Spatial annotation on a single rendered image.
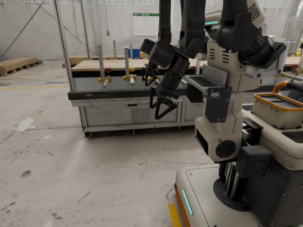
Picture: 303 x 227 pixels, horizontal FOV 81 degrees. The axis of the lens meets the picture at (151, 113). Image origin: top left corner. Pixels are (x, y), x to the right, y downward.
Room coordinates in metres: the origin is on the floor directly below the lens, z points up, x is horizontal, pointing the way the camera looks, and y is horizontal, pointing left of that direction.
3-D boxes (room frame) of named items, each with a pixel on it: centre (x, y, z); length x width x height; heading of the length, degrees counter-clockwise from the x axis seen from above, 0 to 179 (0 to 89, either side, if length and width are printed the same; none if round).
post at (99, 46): (1.80, 0.49, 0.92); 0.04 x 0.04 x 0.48; 8
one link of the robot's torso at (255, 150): (0.78, -0.40, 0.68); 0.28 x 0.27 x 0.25; 8
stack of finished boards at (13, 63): (6.97, 5.30, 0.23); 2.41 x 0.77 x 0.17; 9
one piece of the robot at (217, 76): (0.82, -0.27, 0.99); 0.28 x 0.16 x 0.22; 8
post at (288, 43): (2.07, -1.49, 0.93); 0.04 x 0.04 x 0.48; 8
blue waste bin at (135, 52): (7.44, 0.71, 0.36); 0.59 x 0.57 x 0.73; 8
